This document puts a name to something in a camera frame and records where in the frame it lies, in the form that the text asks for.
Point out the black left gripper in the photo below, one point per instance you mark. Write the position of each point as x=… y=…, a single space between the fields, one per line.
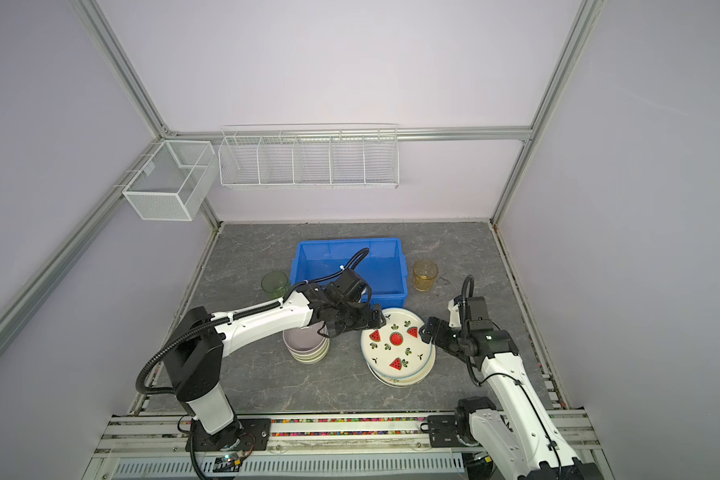
x=375 y=323

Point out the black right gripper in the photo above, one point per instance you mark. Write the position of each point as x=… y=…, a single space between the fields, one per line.
x=439 y=338

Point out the watermelon pattern plate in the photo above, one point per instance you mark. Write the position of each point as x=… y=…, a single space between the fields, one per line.
x=396 y=349

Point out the cream floral plate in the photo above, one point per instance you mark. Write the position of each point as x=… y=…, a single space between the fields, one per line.
x=414 y=379

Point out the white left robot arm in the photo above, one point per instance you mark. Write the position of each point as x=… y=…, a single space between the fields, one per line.
x=196 y=349

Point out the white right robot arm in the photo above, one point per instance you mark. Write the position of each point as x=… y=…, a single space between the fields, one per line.
x=520 y=437

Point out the blue plastic bin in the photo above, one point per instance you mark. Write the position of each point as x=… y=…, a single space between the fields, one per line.
x=384 y=268

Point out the purple top bowl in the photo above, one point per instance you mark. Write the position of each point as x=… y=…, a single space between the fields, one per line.
x=304 y=340

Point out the stacked lower bowls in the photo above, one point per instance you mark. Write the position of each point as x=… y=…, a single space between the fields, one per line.
x=313 y=356

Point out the amber glass cup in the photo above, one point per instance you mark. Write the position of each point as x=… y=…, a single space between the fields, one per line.
x=425 y=273

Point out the green glass cup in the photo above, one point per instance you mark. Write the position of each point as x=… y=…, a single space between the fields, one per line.
x=275 y=284

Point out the small white mesh basket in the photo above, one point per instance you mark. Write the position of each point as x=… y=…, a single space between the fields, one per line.
x=174 y=181

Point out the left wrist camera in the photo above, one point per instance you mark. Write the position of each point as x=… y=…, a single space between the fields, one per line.
x=350 y=286

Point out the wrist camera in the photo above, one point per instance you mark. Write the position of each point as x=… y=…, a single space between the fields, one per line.
x=350 y=286
x=474 y=315

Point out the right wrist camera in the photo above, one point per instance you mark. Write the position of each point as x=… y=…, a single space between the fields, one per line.
x=474 y=315

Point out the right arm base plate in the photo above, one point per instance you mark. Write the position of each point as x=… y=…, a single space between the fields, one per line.
x=446 y=431

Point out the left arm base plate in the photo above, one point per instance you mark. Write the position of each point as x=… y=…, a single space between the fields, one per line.
x=248 y=434

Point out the long white wire basket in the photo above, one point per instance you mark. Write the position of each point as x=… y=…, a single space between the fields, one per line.
x=309 y=156

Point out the aluminium mounting rail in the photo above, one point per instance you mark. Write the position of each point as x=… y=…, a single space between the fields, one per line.
x=300 y=446

